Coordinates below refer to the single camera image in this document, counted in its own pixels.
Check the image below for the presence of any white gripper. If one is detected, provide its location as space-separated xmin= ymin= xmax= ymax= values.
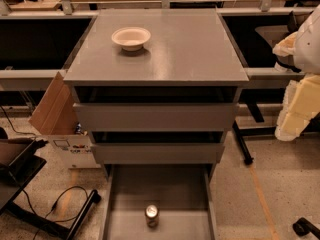
xmin=273 ymin=32 xmax=320 ymax=141

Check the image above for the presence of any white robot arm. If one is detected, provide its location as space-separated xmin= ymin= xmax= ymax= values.
xmin=273 ymin=6 xmax=320 ymax=141

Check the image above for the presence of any grey drawer cabinet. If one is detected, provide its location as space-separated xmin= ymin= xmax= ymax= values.
xmin=64 ymin=9 xmax=248 ymax=172

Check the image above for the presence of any grey top drawer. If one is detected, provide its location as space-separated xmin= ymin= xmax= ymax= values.
xmin=74 ymin=86 xmax=237 ymax=132

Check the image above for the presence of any metal railing frame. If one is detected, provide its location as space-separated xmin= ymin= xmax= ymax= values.
xmin=0 ymin=0 xmax=320 ymax=92

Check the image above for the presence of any black desk stand left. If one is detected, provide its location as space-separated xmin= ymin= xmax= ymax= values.
xmin=0 ymin=127 xmax=102 ymax=240

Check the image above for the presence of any grey open bottom drawer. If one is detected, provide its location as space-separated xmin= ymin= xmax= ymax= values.
xmin=99 ymin=165 xmax=218 ymax=240

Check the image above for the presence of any orange soda can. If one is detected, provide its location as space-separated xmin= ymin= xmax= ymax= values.
xmin=145 ymin=204 xmax=159 ymax=228

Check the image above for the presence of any black caster bottom right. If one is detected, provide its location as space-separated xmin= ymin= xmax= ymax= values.
xmin=292 ymin=217 xmax=320 ymax=240

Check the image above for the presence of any grey middle drawer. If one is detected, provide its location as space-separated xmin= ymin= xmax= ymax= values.
xmin=92 ymin=131 xmax=224 ymax=164

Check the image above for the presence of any black cable on floor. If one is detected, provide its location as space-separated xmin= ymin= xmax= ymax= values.
xmin=19 ymin=185 xmax=89 ymax=240

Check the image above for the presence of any cardboard box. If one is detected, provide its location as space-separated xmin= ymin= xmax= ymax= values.
xmin=28 ymin=71 xmax=101 ymax=170

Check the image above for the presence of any white paper bowl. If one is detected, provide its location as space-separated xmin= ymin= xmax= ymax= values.
xmin=111 ymin=27 xmax=151 ymax=51

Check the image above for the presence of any black table frame right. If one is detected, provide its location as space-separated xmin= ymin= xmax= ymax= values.
xmin=232 ymin=100 xmax=320 ymax=166

